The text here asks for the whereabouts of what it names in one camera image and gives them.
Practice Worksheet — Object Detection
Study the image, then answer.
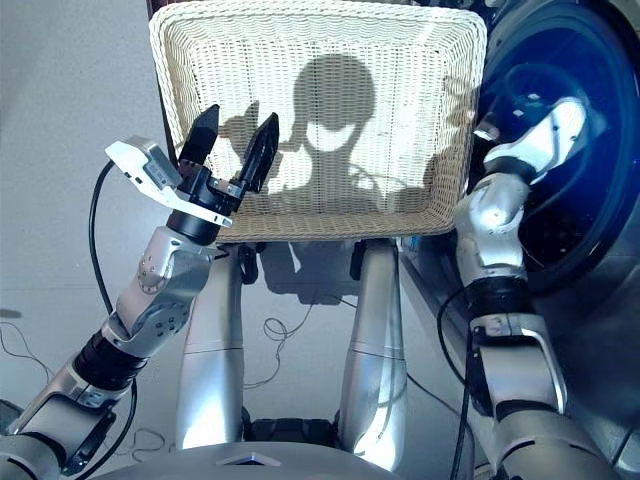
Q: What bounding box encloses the grey robot torso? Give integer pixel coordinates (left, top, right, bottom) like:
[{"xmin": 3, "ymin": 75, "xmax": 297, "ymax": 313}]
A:
[{"xmin": 97, "ymin": 417, "xmax": 397, "ymax": 480}]

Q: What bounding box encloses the silver robot leg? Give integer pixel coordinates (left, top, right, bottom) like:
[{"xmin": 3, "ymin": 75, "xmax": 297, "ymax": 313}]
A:
[
  {"xmin": 174, "ymin": 238, "xmax": 267, "ymax": 452},
  {"xmin": 339, "ymin": 238, "xmax": 410, "ymax": 460}
]

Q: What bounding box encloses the thin floor cable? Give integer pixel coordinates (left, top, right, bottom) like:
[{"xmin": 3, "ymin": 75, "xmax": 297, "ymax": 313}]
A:
[{"xmin": 242, "ymin": 298, "xmax": 357, "ymax": 390}]

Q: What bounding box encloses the pale woven basket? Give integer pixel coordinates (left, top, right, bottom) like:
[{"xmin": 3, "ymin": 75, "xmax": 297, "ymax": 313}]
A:
[{"xmin": 148, "ymin": 1, "xmax": 490, "ymax": 245}]

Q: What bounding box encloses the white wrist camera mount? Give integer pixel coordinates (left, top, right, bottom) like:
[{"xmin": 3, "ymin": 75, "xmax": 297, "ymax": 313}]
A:
[
  {"xmin": 104, "ymin": 135, "xmax": 235, "ymax": 230},
  {"xmin": 487, "ymin": 96, "xmax": 590, "ymax": 175}
]

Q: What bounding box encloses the grey washing machine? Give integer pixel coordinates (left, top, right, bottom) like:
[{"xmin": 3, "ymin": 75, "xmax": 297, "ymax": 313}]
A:
[{"xmin": 399, "ymin": 0, "xmax": 640, "ymax": 480}]

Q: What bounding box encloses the grey floor box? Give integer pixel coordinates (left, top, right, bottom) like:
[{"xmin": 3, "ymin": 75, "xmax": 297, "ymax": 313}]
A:
[{"xmin": 0, "ymin": 398, "xmax": 25, "ymax": 432}]

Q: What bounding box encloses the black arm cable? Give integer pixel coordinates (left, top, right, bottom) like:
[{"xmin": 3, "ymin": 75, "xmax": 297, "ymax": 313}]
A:
[
  {"xmin": 63, "ymin": 160, "xmax": 140, "ymax": 477},
  {"xmin": 436, "ymin": 286, "xmax": 477, "ymax": 480}
]

